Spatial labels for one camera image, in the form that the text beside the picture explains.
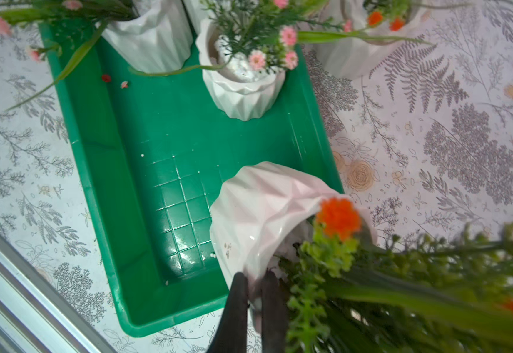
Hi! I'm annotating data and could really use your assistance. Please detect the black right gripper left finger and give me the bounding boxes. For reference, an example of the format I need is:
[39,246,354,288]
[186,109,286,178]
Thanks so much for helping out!
[206,272,248,353]

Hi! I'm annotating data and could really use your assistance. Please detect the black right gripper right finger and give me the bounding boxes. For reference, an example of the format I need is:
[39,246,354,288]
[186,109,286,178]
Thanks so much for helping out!
[262,271,289,353]

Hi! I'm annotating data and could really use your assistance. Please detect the orange gypsophila pot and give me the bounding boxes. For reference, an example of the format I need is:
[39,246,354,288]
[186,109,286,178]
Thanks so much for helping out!
[210,162,513,352]

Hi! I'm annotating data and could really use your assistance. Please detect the green grass pot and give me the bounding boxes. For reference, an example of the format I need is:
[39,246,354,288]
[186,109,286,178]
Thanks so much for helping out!
[312,1,424,80]

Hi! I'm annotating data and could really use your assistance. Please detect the green gypsophila pot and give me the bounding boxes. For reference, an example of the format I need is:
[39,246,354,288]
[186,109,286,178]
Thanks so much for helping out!
[0,1,193,85]

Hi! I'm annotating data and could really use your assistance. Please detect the green plastic storage box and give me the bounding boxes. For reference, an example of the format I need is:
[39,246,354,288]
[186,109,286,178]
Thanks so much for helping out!
[56,39,343,337]

